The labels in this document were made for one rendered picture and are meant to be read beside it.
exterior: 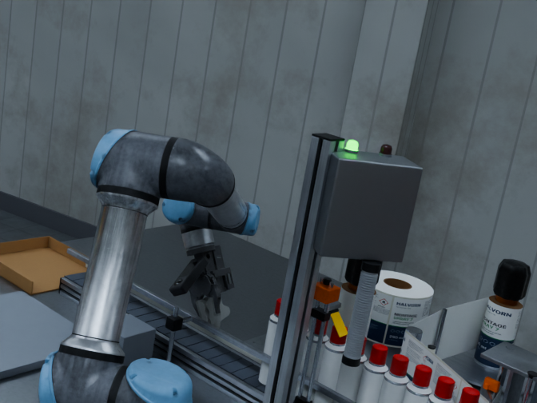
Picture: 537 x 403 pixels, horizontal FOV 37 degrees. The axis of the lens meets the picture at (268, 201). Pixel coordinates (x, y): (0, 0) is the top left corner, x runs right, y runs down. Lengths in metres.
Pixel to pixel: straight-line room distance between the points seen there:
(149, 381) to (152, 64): 3.58
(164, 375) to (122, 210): 0.30
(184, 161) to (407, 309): 0.94
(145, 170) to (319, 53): 2.89
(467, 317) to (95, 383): 1.07
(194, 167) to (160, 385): 0.38
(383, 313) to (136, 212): 0.93
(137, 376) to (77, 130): 3.91
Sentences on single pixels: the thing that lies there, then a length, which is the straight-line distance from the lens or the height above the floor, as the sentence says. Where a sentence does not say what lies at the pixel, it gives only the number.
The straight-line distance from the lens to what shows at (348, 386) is 1.73.
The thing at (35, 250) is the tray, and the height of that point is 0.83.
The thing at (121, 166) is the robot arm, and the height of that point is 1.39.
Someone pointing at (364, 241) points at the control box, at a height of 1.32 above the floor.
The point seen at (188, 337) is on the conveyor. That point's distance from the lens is 2.05.
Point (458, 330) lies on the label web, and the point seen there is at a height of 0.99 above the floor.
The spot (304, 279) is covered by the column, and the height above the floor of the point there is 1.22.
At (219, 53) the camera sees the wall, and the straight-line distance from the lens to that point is 4.58.
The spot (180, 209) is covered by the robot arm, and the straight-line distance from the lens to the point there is 1.84.
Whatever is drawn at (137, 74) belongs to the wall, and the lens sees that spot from 4.91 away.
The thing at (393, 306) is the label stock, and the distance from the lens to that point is 2.18.
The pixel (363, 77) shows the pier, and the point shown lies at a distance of 4.00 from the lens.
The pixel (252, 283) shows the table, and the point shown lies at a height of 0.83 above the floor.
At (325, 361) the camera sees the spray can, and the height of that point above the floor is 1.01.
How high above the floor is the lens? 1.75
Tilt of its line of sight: 15 degrees down
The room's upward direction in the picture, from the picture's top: 10 degrees clockwise
